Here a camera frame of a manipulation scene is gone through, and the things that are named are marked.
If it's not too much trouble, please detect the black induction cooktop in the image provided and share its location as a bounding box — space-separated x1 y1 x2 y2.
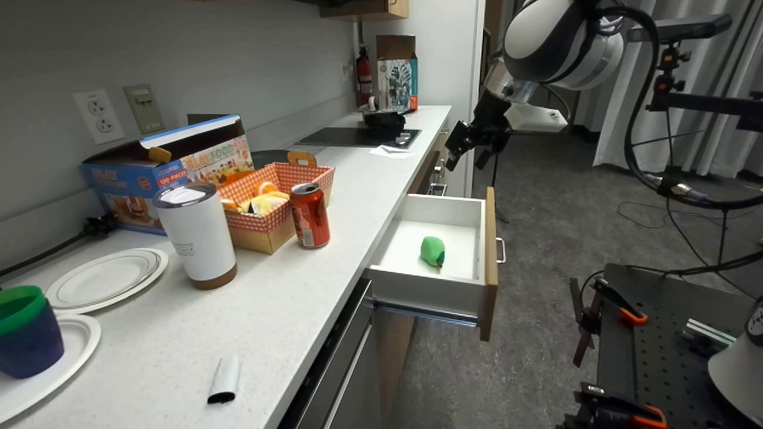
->
295 125 421 150

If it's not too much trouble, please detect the grey wall switch plate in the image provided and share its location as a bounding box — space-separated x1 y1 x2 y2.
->
122 80 167 135

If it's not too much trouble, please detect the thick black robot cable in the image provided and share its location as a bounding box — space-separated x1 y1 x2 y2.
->
619 5 763 213

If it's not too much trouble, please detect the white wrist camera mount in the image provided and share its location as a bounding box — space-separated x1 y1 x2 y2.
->
502 101 571 135

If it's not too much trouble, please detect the black stereo camera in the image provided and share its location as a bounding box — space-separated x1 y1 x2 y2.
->
633 11 733 45

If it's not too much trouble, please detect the black clamp with orange handle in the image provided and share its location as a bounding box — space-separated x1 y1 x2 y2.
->
569 381 670 429
567 274 650 369

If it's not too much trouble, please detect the white drawer with wooden front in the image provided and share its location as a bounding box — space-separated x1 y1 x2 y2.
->
365 185 508 344

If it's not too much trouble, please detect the silver aluminium bar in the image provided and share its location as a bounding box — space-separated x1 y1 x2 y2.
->
682 316 738 353

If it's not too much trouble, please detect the black power plug with cable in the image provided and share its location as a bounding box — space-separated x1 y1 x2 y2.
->
0 213 122 281

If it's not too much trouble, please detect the black cooking pot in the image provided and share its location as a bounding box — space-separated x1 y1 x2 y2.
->
359 108 409 138

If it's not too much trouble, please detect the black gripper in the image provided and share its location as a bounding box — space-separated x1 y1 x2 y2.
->
444 91 513 173

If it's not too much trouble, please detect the red fire extinguisher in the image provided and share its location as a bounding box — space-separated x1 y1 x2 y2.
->
352 45 377 111

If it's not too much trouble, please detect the red soda can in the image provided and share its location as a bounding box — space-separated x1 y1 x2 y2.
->
289 182 333 253

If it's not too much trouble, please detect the blue cup with green rim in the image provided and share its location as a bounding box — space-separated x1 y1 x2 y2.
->
0 284 67 381

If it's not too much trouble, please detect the white tumbler with brown base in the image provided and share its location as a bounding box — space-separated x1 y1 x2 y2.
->
153 183 241 290

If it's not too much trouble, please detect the green toy pear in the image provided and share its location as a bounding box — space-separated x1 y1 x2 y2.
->
418 234 447 274

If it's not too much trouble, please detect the blue printed cardboard box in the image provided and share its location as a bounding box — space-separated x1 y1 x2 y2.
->
81 111 257 235

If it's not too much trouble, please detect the wooden cabinet door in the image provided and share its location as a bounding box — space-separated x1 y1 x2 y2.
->
375 306 419 425

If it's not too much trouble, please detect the white paper plate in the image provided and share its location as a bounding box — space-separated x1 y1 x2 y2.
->
43 246 171 316
0 309 104 426

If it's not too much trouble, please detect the white curtain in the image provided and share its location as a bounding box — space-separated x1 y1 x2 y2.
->
571 45 763 178

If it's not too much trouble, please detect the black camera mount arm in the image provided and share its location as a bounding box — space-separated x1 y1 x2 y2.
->
645 42 763 134

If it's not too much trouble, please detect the wooden wall shelf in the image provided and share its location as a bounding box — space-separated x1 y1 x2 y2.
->
316 0 412 21

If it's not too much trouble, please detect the white wall power outlet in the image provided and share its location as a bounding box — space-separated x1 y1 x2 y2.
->
72 89 127 146

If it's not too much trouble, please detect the grey dishwasher front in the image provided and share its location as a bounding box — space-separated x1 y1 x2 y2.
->
277 276 383 429

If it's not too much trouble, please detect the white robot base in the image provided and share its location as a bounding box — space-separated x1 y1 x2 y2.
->
705 295 763 426

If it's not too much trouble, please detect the built-in oven with silver handle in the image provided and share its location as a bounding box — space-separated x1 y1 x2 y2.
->
419 128 453 198

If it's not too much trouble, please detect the yellow toy food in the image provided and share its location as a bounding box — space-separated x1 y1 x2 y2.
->
233 178 292 219

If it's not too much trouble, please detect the orange patterned paper basket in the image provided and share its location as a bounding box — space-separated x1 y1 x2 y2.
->
216 150 336 258

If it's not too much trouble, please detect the black perforated robot table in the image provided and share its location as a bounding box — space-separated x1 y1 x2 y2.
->
558 263 763 429

